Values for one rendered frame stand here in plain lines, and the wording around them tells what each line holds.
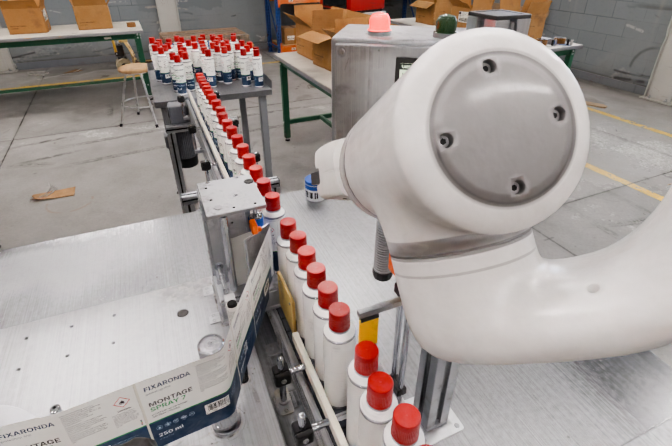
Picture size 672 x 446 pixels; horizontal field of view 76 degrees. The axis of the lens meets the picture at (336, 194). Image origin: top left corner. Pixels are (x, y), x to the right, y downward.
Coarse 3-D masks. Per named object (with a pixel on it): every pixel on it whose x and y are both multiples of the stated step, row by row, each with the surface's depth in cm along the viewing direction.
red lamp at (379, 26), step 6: (378, 12) 46; (372, 18) 46; (378, 18) 46; (384, 18) 46; (372, 24) 46; (378, 24) 46; (384, 24) 46; (372, 30) 46; (378, 30) 46; (384, 30) 46; (390, 30) 46; (378, 36) 46
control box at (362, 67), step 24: (360, 24) 54; (336, 48) 46; (360, 48) 46; (384, 48) 45; (408, 48) 45; (336, 72) 47; (360, 72) 47; (384, 72) 46; (336, 96) 49; (360, 96) 48; (336, 120) 50
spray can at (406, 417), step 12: (396, 408) 51; (408, 408) 51; (396, 420) 50; (408, 420) 50; (420, 420) 50; (384, 432) 53; (396, 432) 50; (408, 432) 49; (420, 432) 53; (384, 444) 52; (396, 444) 51; (408, 444) 50; (420, 444) 51
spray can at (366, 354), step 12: (360, 348) 59; (372, 348) 59; (360, 360) 58; (372, 360) 57; (348, 372) 60; (360, 372) 59; (372, 372) 59; (348, 384) 61; (360, 384) 59; (348, 396) 62; (348, 408) 63; (348, 420) 65; (348, 432) 66
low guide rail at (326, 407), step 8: (296, 336) 82; (296, 344) 81; (304, 352) 79; (304, 360) 77; (312, 368) 76; (312, 376) 75; (312, 384) 74; (320, 384) 73; (320, 392) 72; (320, 400) 71; (328, 400) 71; (328, 408) 69; (328, 416) 68; (336, 424) 67; (336, 432) 66; (336, 440) 66; (344, 440) 65
